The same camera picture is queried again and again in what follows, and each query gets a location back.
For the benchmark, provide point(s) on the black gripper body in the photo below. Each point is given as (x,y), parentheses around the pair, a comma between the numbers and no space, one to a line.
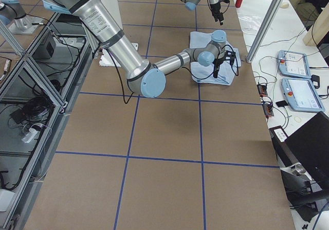
(219,60)
(215,8)

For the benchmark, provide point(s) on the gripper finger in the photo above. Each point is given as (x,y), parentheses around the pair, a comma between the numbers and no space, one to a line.
(216,71)
(219,17)

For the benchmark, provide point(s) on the light blue button shirt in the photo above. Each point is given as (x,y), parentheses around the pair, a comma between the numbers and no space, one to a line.
(202,68)

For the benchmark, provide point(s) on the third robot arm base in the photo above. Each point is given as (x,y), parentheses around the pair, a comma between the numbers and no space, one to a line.
(13,12)

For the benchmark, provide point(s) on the clear plastic bag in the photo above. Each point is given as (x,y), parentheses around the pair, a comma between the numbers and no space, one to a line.
(250,22)

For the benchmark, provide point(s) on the far blue teach pendant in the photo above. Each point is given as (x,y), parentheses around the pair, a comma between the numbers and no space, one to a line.
(293,64)

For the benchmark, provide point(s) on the blue teach pendant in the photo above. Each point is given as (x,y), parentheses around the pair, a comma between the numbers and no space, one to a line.
(293,64)
(301,95)

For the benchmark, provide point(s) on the near blue teach pendant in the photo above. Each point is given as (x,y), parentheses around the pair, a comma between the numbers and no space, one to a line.
(301,95)

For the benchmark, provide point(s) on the black laptop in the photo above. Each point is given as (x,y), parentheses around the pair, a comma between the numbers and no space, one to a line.
(308,145)

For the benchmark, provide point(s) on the white power strip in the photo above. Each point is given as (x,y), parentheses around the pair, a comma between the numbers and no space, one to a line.
(32,132)

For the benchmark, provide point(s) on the aluminium frame post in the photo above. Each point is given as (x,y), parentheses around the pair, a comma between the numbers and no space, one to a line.
(264,27)

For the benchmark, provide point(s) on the white camera mast base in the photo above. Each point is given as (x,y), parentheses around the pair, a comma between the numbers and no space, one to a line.
(119,46)

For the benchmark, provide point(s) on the aluminium frame rack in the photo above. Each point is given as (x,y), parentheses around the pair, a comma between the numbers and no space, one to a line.
(46,71)

